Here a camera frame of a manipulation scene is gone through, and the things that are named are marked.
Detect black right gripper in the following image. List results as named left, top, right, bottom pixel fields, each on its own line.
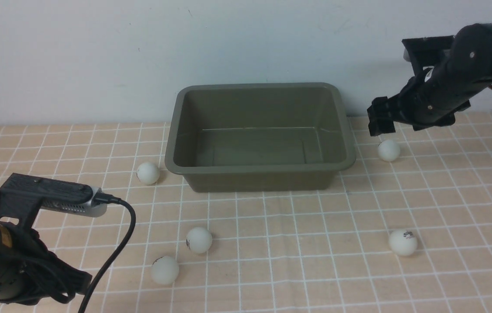
left=367, top=65, right=492, bottom=137

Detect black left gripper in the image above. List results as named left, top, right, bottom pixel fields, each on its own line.
left=0, top=222, right=93, bottom=305

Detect plain white ball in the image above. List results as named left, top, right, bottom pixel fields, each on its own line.
left=378, top=140, right=401, bottom=162

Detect white printed ball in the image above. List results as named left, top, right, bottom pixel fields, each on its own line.
left=388, top=229, right=418, bottom=257
left=186, top=226, right=213, bottom=254

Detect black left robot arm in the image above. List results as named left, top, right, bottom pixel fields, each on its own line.
left=0, top=221, right=92, bottom=306

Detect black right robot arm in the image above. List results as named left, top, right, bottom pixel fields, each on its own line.
left=367, top=23, right=492, bottom=137

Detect checkered beige tablecloth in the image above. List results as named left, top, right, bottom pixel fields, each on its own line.
left=0, top=113, right=492, bottom=313

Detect olive green plastic bin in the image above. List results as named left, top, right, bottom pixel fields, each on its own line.
left=165, top=83, right=356, bottom=193

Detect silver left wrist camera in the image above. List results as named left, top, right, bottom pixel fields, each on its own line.
left=0, top=173, right=108, bottom=229

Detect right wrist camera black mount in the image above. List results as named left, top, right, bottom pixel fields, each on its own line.
left=402, top=36, right=455, bottom=77

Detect black camera cable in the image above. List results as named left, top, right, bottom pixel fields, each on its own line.
left=78, top=193, right=137, bottom=313

